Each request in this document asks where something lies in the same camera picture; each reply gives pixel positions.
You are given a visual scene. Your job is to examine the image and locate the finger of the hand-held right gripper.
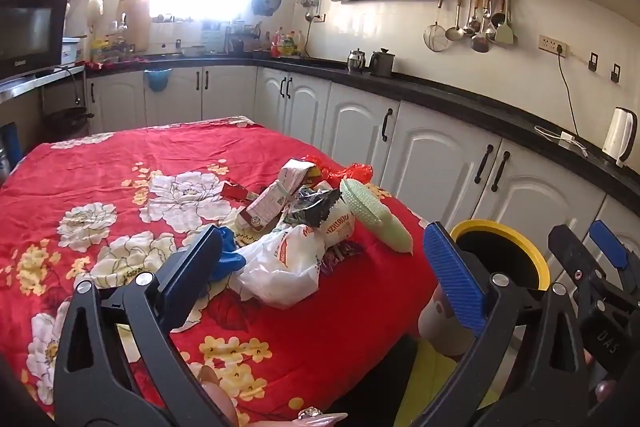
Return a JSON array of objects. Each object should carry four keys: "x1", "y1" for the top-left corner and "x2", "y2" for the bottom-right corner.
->
[
  {"x1": 589, "y1": 220, "x2": 640, "y2": 303},
  {"x1": 547, "y1": 224, "x2": 621, "y2": 308}
]

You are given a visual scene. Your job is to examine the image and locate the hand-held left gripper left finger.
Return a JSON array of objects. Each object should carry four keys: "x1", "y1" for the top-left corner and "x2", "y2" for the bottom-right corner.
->
[{"x1": 52, "y1": 224, "x2": 238, "y2": 427}]

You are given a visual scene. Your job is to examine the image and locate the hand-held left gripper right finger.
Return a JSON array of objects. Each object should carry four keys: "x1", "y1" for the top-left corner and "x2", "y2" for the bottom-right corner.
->
[{"x1": 415, "y1": 221, "x2": 591, "y2": 427}]

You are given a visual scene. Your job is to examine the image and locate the yellow rimmed trash can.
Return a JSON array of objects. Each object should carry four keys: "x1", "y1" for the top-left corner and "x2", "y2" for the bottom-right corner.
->
[{"x1": 417, "y1": 219, "x2": 552, "y2": 358}]

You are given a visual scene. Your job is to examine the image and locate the red white snack bag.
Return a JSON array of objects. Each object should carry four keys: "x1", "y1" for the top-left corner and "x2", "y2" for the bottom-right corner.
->
[{"x1": 235, "y1": 159, "x2": 321, "y2": 235}]

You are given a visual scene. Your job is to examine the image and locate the red plastic bag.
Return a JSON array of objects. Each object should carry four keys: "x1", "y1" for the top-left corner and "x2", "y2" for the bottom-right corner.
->
[{"x1": 305, "y1": 154, "x2": 376, "y2": 188}]

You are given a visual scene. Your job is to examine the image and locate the person's right hand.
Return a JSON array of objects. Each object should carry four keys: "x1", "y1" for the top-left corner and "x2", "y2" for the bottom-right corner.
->
[{"x1": 582, "y1": 347, "x2": 621, "y2": 408}]

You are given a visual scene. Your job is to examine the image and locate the person's left hand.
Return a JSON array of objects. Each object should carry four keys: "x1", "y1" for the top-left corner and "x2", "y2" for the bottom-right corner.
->
[{"x1": 196, "y1": 364, "x2": 349, "y2": 427}]

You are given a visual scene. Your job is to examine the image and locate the blue plastic glove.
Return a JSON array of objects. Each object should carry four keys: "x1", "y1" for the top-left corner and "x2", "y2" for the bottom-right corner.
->
[{"x1": 207, "y1": 227, "x2": 248, "y2": 283}]

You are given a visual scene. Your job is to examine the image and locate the red snack wrapper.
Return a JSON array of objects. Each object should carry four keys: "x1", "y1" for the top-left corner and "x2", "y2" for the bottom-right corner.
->
[{"x1": 220, "y1": 179, "x2": 261, "y2": 202}]

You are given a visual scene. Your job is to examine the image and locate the white plastic bag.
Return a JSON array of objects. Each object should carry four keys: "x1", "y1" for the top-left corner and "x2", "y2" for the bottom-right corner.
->
[{"x1": 235, "y1": 224, "x2": 326, "y2": 308}]

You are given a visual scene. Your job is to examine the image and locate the green foam net sleeve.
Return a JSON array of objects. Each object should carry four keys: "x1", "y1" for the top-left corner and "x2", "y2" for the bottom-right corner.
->
[{"x1": 340, "y1": 177, "x2": 413, "y2": 255}]

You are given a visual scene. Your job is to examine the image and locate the yellow green garment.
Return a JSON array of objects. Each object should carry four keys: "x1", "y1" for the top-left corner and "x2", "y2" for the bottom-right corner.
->
[{"x1": 410, "y1": 337, "x2": 471, "y2": 413}]

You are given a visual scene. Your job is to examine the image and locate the white electric kettle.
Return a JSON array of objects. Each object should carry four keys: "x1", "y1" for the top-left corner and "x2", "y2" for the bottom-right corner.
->
[{"x1": 601, "y1": 107, "x2": 638, "y2": 168}]

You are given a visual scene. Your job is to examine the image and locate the purple striped wrapper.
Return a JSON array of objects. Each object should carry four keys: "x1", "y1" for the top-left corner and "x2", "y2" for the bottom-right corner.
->
[{"x1": 320, "y1": 242, "x2": 368, "y2": 275}]

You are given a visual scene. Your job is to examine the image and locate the cream orange print packet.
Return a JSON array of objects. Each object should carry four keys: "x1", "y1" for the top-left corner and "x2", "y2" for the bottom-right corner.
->
[{"x1": 317, "y1": 194, "x2": 357, "y2": 250}]

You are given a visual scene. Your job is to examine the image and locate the black snack packet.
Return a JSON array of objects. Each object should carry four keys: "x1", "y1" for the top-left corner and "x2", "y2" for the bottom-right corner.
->
[{"x1": 285, "y1": 187, "x2": 343, "y2": 230}]

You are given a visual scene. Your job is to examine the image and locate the red floral blanket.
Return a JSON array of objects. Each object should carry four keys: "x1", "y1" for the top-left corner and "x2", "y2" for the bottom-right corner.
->
[{"x1": 0, "y1": 115, "x2": 441, "y2": 427}]

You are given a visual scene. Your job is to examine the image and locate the white lower kitchen cabinets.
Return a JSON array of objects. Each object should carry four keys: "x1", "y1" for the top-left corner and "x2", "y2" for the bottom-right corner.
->
[{"x1": 85, "y1": 64, "x2": 640, "y2": 258}]

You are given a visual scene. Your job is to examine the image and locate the black kitchen countertop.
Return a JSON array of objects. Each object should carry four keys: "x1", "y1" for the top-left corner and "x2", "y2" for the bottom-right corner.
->
[{"x1": 85, "y1": 52, "x2": 640, "y2": 202}]

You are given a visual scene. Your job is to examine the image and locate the blue hanging plastic bag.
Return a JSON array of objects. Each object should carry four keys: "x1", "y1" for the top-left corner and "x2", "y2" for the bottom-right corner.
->
[{"x1": 145, "y1": 68, "x2": 171, "y2": 92}]

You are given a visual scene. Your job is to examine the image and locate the black lidded pot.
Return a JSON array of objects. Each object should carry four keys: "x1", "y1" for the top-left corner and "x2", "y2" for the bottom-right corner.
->
[{"x1": 369, "y1": 48, "x2": 397, "y2": 78}]

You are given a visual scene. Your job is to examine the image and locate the dark round ladle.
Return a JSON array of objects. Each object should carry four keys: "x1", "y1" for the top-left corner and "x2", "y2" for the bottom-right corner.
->
[{"x1": 470, "y1": 0, "x2": 491, "y2": 54}]

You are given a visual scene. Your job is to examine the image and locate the pale blue storage box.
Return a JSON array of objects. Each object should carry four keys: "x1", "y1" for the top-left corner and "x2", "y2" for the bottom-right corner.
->
[{"x1": 202, "y1": 29, "x2": 226, "y2": 52}]

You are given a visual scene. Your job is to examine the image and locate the green spatula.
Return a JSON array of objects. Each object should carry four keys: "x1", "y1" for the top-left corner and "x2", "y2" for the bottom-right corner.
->
[{"x1": 495, "y1": 0, "x2": 517, "y2": 45}]

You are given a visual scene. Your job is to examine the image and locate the steel ladle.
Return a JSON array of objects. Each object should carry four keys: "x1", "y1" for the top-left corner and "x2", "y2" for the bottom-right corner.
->
[{"x1": 446, "y1": 0, "x2": 466, "y2": 42}]

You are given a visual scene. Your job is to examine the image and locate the group of condiment bottles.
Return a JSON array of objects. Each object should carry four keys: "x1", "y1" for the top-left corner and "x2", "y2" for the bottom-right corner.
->
[{"x1": 270, "y1": 29, "x2": 305, "y2": 58}]

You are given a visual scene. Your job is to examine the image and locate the steel spoon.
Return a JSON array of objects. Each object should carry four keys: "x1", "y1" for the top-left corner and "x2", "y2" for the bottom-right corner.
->
[{"x1": 464, "y1": 0, "x2": 482, "y2": 35}]

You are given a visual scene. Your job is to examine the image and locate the steel work table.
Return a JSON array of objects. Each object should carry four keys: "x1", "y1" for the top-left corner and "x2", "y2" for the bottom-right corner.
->
[{"x1": 0, "y1": 64, "x2": 86, "y2": 102}]

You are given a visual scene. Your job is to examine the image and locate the wooden cutting board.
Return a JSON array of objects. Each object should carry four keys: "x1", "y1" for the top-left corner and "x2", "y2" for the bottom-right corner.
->
[{"x1": 117, "y1": 0, "x2": 151, "y2": 54}]

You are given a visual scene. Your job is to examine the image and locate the black microwave oven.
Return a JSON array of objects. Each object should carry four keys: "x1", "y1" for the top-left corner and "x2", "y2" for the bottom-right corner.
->
[{"x1": 0, "y1": 0, "x2": 70, "y2": 80}]

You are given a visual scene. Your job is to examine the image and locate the white charger with cable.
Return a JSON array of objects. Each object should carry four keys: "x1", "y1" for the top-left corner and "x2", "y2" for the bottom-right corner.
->
[{"x1": 534, "y1": 125, "x2": 591, "y2": 158}]

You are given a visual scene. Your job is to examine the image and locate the black power cable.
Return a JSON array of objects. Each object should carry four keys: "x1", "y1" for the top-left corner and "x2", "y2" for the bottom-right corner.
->
[{"x1": 556, "y1": 47, "x2": 576, "y2": 132}]

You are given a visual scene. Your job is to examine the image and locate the wall power socket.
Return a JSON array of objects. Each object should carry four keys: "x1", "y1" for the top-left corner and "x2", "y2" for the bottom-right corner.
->
[{"x1": 538, "y1": 34, "x2": 570, "y2": 58}]

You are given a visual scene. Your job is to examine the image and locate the wire strainer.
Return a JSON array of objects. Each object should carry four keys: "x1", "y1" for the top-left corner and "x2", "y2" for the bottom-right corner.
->
[{"x1": 424, "y1": 0, "x2": 447, "y2": 54}]

